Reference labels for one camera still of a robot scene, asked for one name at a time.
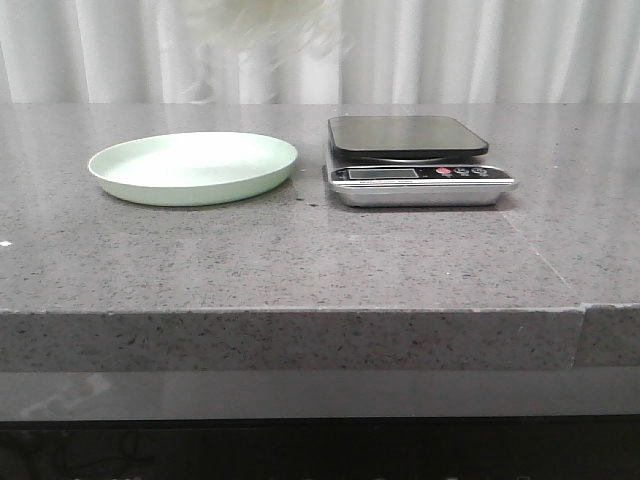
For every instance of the black silver kitchen scale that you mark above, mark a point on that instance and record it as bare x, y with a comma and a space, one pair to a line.
410, 161

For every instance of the white pleated curtain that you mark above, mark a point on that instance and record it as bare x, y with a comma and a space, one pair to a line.
396, 52

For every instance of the white vermicelli noodle bundle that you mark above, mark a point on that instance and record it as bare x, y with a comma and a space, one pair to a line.
265, 52

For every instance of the light green round plate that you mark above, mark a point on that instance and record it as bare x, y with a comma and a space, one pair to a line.
193, 168

